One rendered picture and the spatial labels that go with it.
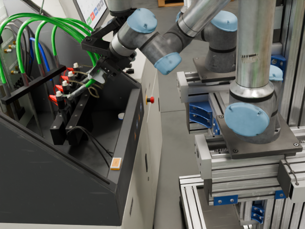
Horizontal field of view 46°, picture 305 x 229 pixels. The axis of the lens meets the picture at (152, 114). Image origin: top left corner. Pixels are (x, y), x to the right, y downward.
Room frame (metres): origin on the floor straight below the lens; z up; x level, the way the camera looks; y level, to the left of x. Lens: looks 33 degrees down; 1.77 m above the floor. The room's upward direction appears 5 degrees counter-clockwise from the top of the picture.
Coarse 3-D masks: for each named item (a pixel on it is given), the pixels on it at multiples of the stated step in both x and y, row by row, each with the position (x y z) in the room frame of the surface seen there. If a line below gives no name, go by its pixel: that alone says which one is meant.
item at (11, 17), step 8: (16, 16) 1.18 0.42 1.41; (24, 16) 1.18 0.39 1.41; (32, 16) 1.17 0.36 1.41; (40, 16) 1.16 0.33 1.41; (56, 24) 1.15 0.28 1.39; (0, 32) 1.21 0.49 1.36; (72, 32) 1.14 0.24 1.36; (80, 40) 1.13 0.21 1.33; (0, 64) 1.22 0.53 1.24; (96, 64) 1.13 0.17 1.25; (0, 72) 1.22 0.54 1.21
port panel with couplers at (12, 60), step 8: (0, 8) 1.50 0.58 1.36; (0, 16) 1.48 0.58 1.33; (0, 24) 1.46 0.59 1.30; (8, 24) 1.47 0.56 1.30; (8, 32) 1.50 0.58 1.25; (8, 40) 1.48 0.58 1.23; (8, 48) 1.47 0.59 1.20; (8, 56) 1.45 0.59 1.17; (16, 56) 1.51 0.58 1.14; (8, 64) 1.43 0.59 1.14; (16, 64) 1.49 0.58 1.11; (24, 64) 1.51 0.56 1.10; (16, 72) 1.42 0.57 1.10; (16, 80) 1.45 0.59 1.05
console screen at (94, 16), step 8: (80, 0) 1.76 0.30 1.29; (88, 0) 1.86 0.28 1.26; (96, 0) 1.98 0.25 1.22; (104, 0) 2.12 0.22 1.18; (80, 8) 1.72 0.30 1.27; (88, 8) 1.82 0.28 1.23; (96, 8) 1.94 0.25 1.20; (104, 8) 2.07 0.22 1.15; (80, 16) 1.68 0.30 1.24; (88, 16) 1.77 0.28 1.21; (96, 16) 1.88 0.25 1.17; (104, 16) 2.01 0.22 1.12; (88, 24) 1.73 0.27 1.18; (96, 24) 1.84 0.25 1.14
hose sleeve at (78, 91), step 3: (84, 84) 1.14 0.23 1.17; (81, 87) 1.14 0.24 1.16; (84, 87) 1.14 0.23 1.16; (75, 90) 1.15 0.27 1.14; (78, 90) 1.14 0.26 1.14; (81, 90) 1.14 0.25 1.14; (72, 93) 1.15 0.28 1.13; (75, 93) 1.15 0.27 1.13; (78, 93) 1.14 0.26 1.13; (72, 96) 1.15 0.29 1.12; (75, 96) 1.15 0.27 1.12
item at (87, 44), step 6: (84, 42) 1.09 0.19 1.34; (90, 42) 1.09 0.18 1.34; (96, 42) 1.09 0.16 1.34; (102, 42) 1.09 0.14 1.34; (108, 42) 1.09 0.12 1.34; (84, 48) 1.08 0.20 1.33; (90, 48) 1.07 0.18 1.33; (96, 48) 1.06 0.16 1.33; (102, 48) 1.06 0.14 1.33; (108, 48) 1.06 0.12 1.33; (102, 54) 1.06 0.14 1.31; (108, 54) 1.05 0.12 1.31
